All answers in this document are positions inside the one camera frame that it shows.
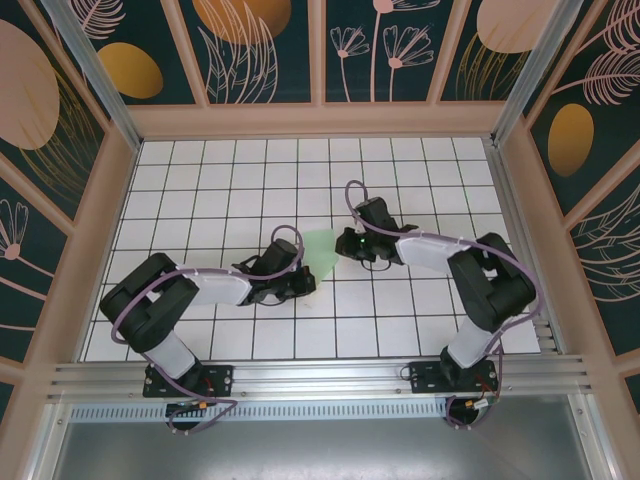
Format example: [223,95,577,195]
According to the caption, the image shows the light green cloth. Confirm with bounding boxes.
[302,227,342,284]

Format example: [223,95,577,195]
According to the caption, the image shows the grey metal sheet panel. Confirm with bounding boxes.
[47,394,596,480]

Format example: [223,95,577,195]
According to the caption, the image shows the aluminium mounting rail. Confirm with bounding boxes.
[47,353,596,402]

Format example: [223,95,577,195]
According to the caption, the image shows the slotted grey cable duct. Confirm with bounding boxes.
[69,403,451,421]

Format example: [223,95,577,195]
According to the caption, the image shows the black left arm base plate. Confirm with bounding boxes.
[143,364,235,399]

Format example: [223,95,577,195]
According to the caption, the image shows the aluminium side rail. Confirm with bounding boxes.
[482,139,562,355]

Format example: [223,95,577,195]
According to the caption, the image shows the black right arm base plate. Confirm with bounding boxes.
[408,360,500,396]

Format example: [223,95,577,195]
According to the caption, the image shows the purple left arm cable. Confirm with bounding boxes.
[109,224,306,435]

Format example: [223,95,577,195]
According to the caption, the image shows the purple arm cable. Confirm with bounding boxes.
[109,224,306,435]
[344,179,546,432]

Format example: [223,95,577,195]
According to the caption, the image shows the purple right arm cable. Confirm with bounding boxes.
[344,179,546,432]

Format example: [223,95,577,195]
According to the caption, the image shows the aluminium corner post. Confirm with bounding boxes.
[491,0,586,147]
[39,0,145,152]

